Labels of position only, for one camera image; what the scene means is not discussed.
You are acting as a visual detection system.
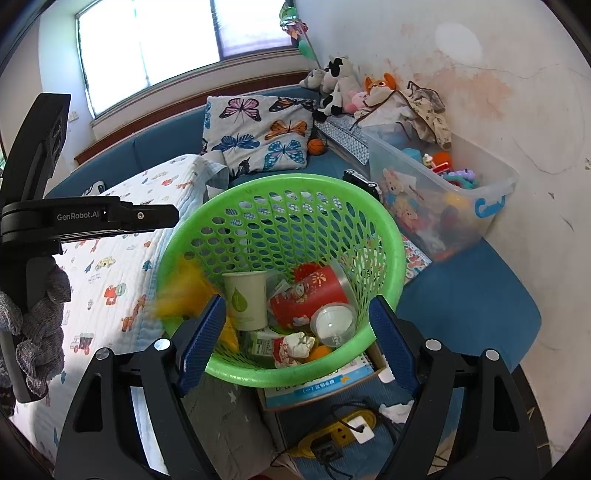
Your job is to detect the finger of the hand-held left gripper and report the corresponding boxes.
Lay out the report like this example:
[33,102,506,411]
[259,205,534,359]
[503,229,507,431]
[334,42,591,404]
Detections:
[105,203,180,238]

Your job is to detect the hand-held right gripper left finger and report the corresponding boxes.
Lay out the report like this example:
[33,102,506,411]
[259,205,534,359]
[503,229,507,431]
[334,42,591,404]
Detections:
[54,292,228,480]

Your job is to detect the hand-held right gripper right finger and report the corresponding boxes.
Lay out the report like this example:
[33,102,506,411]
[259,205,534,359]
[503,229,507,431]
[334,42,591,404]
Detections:
[368,294,541,480]

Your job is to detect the yellow snack packet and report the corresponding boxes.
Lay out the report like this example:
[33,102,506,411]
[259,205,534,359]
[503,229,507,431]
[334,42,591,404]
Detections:
[148,258,241,352]

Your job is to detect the white paper cup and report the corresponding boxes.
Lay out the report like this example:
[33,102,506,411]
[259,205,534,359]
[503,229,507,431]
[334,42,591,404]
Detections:
[222,271,269,330]

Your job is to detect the clear plastic bottle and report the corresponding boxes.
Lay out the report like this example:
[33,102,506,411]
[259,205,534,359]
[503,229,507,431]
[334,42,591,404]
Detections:
[310,261,360,348]

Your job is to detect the green plastic basket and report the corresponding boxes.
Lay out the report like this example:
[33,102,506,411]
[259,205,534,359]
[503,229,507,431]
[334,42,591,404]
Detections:
[156,172,407,388]

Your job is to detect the person's left hand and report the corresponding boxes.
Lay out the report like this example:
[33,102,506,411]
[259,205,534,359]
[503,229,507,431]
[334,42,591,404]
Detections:
[0,265,73,398]

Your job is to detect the small green white carton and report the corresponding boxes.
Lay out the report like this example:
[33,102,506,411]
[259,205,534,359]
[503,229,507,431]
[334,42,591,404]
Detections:
[240,330,278,358]

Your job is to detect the white printed quilt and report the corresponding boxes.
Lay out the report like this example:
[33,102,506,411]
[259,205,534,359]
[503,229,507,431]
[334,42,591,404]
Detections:
[9,154,232,480]

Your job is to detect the crumpled white tissue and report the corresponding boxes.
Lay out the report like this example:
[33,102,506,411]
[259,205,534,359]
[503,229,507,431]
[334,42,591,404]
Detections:
[379,401,415,424]

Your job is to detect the blue sofa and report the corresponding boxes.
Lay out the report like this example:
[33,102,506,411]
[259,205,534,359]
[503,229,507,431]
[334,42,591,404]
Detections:
[44,85,543,398]

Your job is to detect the blue white workbook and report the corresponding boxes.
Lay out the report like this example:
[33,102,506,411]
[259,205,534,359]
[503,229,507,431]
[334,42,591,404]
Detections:
[264,351,384,411]

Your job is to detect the colourful sticker sheet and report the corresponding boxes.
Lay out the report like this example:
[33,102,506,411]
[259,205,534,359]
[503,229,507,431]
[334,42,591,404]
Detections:
[401,235,432,286]

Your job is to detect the red paper cup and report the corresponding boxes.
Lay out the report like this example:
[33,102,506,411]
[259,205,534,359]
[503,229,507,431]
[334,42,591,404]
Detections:
[269,263,349,329]

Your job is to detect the grey star print cloth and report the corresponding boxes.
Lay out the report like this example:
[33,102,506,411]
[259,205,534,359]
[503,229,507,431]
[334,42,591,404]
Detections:
[180,374,282,480]

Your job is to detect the crumpled red white wrapper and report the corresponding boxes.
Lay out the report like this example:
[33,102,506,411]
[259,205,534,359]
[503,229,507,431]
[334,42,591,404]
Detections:
[272,331,317,367]

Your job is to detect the white power adapter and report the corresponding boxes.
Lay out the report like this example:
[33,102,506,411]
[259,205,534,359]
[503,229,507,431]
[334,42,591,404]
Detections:
[348,415,376,444]

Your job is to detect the yellow power strip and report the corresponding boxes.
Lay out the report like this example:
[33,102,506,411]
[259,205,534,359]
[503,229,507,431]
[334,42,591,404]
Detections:
[298,413,377,462]

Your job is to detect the clear plastic storage box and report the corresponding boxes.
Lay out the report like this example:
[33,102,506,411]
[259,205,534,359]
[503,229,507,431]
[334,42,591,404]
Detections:
[360,122,520,264]

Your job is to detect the butterfly print pillow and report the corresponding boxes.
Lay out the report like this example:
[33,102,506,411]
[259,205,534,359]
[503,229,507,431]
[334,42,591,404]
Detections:
[202,95,315,178]

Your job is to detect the window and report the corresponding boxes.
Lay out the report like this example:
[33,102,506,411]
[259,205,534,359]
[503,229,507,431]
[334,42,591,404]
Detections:
[74,0,296,118]

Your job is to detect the pile of small toys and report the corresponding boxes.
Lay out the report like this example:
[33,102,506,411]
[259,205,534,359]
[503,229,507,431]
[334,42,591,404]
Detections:
[401,147,483,259]

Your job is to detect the grey striped mat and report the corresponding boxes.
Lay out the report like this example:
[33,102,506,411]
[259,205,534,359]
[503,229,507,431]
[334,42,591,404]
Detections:
[316,115,372,167]

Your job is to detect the grey plush toy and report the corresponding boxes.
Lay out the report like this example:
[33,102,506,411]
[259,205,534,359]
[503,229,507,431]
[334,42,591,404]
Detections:
[299,67,326,89]

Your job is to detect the white cloth bundle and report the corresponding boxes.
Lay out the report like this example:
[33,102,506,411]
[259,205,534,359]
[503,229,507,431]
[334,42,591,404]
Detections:
[358,92,416,134]

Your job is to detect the beige patterned garment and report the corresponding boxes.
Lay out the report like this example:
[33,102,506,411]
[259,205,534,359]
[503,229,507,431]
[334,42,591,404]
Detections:
[397,80,453,149]

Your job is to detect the black white plush cow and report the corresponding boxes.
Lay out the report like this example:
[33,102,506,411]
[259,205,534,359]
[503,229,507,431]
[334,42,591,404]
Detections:
[318,56,363,117]

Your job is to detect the pink plush toy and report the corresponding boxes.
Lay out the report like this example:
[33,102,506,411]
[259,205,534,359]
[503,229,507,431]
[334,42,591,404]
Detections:
[344,90,370,115]

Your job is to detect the colourful pinwheel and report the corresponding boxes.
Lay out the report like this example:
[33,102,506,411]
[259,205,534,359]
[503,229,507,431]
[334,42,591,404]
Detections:
[278,0,326,70]

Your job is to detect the orange plush fox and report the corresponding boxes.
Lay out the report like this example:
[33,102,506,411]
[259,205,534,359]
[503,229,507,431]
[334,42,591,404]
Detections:
[364,72,398,100]

